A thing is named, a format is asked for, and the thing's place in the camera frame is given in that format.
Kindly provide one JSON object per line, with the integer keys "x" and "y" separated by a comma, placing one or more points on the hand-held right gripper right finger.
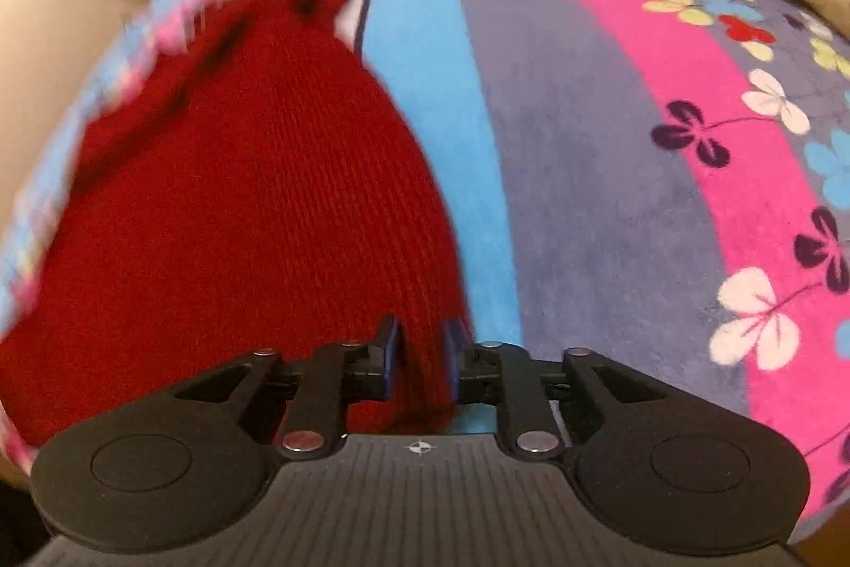
{"x": 454, "y": 356}

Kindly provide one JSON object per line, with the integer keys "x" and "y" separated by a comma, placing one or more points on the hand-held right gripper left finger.
{"x": 393, "y": 358}

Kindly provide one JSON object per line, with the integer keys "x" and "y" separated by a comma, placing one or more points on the red knitted sweater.
{"x": 252, "y": 221}

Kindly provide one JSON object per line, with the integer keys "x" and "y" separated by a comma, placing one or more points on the floral striped blanket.
{"x": 597, "y": 155}

